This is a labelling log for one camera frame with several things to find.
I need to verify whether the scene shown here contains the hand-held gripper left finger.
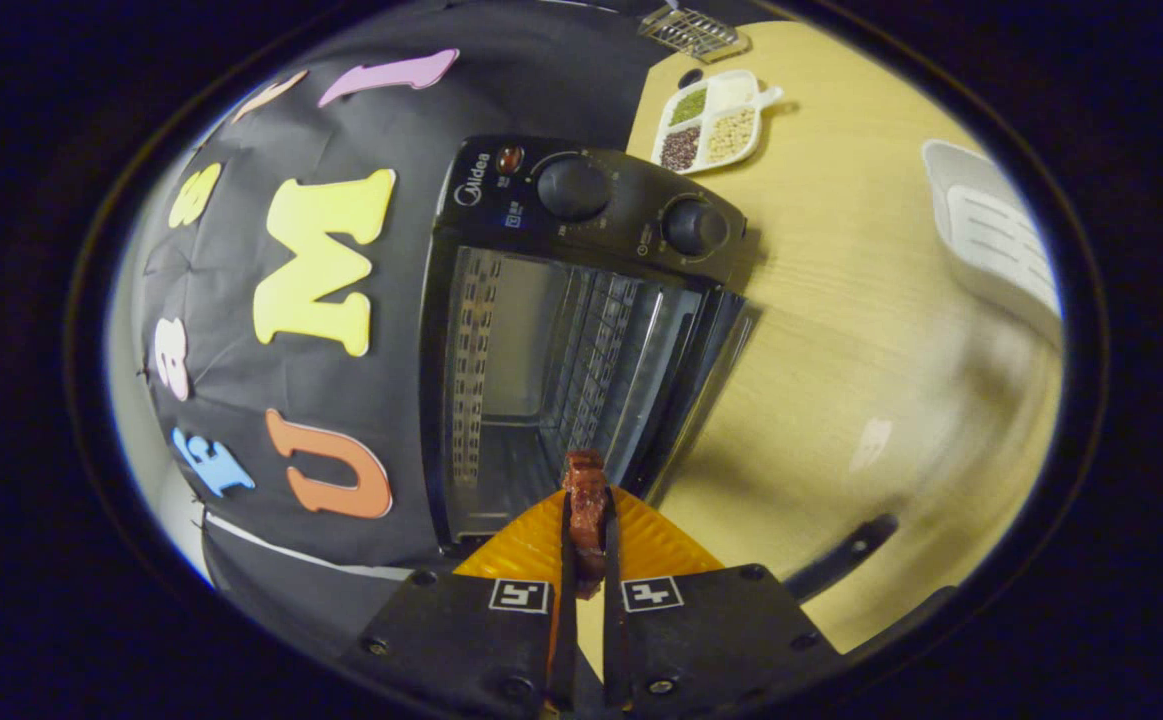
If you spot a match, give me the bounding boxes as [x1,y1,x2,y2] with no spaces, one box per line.
[346,490,578,720]

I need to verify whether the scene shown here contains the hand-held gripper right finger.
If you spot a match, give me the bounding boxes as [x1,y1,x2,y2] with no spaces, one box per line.
[601,487,847,716]

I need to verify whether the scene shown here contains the red-brown meat slice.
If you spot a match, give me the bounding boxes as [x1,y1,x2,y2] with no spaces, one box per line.
[561,450,612,599]

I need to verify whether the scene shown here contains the black toaster oven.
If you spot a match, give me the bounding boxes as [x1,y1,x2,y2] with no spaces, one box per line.
[419,135,899,603]

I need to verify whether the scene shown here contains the small white rectangular plate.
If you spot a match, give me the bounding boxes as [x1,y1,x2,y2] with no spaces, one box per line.
[921,140,1064,346]

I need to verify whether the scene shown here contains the white divided dish with beans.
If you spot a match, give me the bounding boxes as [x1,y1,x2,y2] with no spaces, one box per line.
[651,68,784,176]

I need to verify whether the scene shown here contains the metal wire utensil holder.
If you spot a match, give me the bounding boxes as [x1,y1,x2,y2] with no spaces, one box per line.
[638,5,750,63]

